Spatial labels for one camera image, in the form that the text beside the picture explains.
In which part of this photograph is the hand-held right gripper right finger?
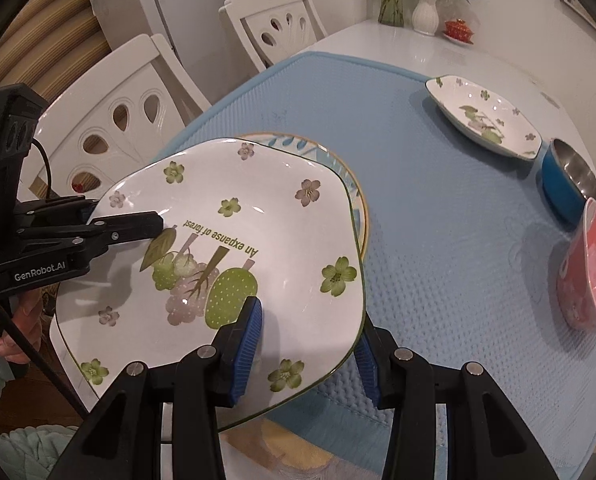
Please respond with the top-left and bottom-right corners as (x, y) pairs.
(353, 327), (561, 480)

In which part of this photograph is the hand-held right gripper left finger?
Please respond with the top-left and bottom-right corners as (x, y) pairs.
(50, 296), (264, 480)

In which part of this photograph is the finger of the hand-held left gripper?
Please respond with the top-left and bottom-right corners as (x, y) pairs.
(85, 211), (165, 256)

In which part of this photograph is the large square floral plate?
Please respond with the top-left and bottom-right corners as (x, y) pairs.
(53, 137), (368, 428)

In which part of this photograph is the blue steel bowl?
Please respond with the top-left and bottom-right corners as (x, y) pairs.
(542, 138), (596, 226)

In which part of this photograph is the person's left hand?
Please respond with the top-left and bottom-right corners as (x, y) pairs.
(0, 287), (44, 365)

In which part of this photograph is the white carved dining chair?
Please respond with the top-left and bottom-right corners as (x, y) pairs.
(25, 34), (214, 211)
(218, 0), (329, 73)

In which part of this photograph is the light blue table mat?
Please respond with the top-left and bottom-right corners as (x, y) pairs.
(150, 52), (596, 471)

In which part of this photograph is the striped beige curtain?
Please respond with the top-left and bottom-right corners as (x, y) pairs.
(0, 0), (111, 111)

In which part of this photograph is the round plate with blue leaves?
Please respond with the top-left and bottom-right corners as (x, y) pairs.
(237, 132), (370, 262)

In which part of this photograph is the white cabinet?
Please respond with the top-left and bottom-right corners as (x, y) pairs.
(78, 0), (229, 76)

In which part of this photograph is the pink dotted bowl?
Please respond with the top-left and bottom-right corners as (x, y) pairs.
(556, 197), (596, 338)

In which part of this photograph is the teal quilted chair cushion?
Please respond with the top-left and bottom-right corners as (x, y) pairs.
(0, 425), (81, 480)

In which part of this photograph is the small square floral plate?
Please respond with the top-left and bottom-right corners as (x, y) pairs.
(424, 75), (544, 162)

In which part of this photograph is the red lidded teacup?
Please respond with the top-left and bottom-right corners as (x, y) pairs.
(443, 18), (476, 46)

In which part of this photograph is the white ceramic vase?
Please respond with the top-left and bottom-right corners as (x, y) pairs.
(411, 0), (440, 37)

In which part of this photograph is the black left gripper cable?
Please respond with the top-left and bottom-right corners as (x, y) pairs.
(0, 137), (89, 418)

